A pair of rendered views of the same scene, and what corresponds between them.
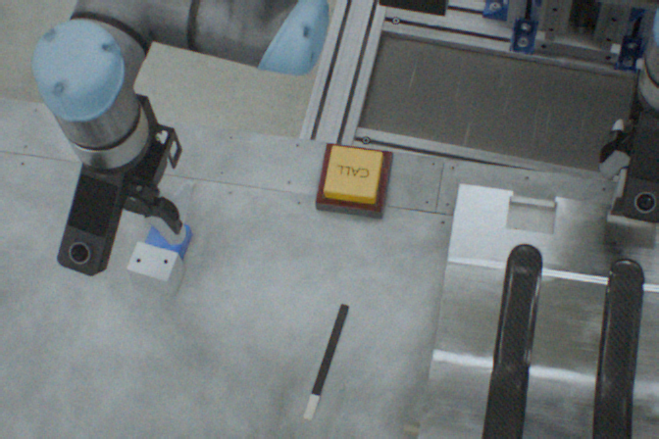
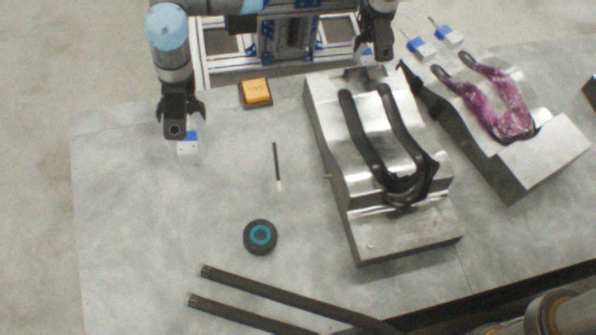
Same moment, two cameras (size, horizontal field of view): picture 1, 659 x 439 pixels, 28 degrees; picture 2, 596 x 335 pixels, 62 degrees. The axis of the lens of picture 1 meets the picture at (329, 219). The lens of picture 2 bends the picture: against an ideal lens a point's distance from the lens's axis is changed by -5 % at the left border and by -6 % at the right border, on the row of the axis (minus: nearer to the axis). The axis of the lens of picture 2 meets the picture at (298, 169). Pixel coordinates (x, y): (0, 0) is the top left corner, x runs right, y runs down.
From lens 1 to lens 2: 0.49 m
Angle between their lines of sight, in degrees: 18
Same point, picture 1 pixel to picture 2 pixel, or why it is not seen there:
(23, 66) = (53, 141)
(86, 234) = (175, 120)
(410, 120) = not seen: hidden behind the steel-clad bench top
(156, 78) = not seen: hidden behind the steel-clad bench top
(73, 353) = (164, 202)
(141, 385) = (201, 204)
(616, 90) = (307, 70)
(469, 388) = (347, 147)
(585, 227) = (360, 76)
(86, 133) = (174, 58)
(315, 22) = not seen: outside the picture
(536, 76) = (276, 73)
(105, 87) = (184, 26)
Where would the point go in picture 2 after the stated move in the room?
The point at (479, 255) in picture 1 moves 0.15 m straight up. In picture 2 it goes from (326, 98) to (334, 60)
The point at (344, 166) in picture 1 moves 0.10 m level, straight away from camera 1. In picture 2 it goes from (250, 87) to (234, 60)
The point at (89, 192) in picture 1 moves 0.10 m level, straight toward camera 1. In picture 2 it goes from (170, 100) to (209, 126)
